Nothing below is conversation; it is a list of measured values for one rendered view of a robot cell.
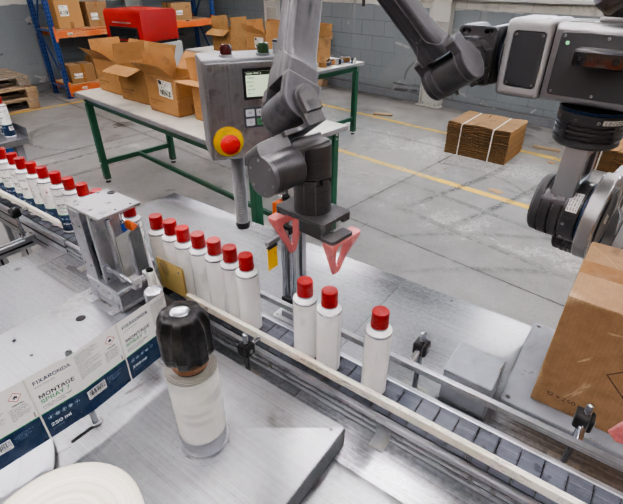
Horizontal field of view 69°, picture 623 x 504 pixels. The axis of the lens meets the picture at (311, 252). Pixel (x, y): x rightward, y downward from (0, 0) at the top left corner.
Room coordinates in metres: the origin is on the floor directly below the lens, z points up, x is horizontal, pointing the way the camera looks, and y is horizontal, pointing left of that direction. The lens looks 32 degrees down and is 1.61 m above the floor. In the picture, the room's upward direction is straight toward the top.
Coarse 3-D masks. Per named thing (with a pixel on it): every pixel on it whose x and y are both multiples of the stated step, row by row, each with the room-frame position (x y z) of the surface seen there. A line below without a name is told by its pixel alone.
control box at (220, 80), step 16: (208, 64) 0.86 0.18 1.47; (224, 64) 0.87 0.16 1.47; (240, 64) 0.88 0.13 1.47; (256, 64) 0.89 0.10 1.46; (272, 64) 0.90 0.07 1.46; (208, 80) 0.86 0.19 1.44; (224, 80) 0.87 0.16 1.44; (240, 80) 0.88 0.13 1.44; (208, 96) 0.86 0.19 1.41; (224, 96) 0.87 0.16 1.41; (240, 96) 0.87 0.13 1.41; (208, 112) 0.86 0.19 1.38; (224, 112) 0.86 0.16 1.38; (240, 112) 0.87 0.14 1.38; (208, 128) 0.86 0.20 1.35; (224, 128) 0.86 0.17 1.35; (240, 128) 0.87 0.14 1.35; (256, 128) 0.88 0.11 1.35; (208, 144) 0.90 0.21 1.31; (256, 144) 0.88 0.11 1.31
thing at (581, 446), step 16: (288, 304) 0.81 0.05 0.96; (352, 336) 0.70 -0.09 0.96; (416, 368) 0.62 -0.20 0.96; (448, 384) 0.58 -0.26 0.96; (480, 400) 0.54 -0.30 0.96; (512, 416) 0.51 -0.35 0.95; (528, 416) 0.50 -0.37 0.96; (544, 432) 0.48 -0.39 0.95; (560, 432) 0.47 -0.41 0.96; (576, 448) 0.45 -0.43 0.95; (592, 448) 0.44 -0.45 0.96; (608, 464) 0.42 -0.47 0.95
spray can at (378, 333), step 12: (372, 312) 0.64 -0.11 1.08; (384, 312) 0.63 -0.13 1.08; (372, 324) 0.63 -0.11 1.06; (384, 324) 0.62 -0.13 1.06; (372, 336) 0.62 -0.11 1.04; (384, 336) 0.62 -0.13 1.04; (372, 348) 0.62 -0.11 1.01; (384, 348) 0.62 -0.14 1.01; (372, 360) 0.62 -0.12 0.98; (384, 360) 0.62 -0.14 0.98; (372, 372) 0.61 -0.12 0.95; (384, 372) 0.62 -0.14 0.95; (372, 384) 0.61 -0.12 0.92; (384, 384) 0.62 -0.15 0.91
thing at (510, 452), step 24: (72, 240) 1.24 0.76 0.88; (288, 336) 0.79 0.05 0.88; (288, 360) 0.72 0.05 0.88; (336, 384) 0.65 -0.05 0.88; (408, 408) 0.59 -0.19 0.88; (432, 408) 0.59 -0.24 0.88; (456, 432) 0.53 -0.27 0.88; (480, 432) 0.53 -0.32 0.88; (504, 456) 0.48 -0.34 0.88; (528, 456) 0.48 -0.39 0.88; (504, 480) 0.44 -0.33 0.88; (552, 480) 0.44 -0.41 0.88; (576, 480) 0.44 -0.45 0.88
